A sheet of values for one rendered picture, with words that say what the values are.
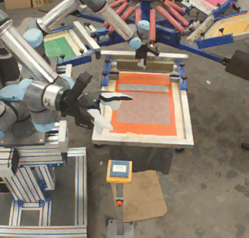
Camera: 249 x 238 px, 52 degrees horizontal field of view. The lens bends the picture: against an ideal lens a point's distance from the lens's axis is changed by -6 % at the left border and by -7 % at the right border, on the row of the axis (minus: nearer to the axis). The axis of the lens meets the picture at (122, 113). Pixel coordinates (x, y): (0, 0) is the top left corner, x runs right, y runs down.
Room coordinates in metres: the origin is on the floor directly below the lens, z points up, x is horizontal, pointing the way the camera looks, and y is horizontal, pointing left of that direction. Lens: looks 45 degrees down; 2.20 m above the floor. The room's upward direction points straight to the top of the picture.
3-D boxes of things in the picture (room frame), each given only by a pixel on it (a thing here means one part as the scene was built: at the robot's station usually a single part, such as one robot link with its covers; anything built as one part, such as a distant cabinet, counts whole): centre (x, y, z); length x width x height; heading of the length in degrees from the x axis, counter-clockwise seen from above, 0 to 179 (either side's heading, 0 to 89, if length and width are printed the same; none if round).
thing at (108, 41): (2.16, 0.34, 0.90); 1.24 x 0.06 x 0.06; 116
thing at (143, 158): (1.09, -0.12, 0.74); 0.45 x 0.03 x 0.43; 86
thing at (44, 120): (0.66, 0.27, 1.56); 0.11 x 0.08 x 0.11; 159
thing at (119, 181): (0.82, 0.01, 0.48); 0.22 x 0.22 x 0.96; 86
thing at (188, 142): (1.38, -0.14, 0.97); 0.79 x 0.58 x 0.04; 176
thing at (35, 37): (1.36, 0.51, 1.42); 0.13 x 0.12 x 0.14; 12
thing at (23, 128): (0.86, 0.47, 1.31); 0.15 x 0.15 x 0.10
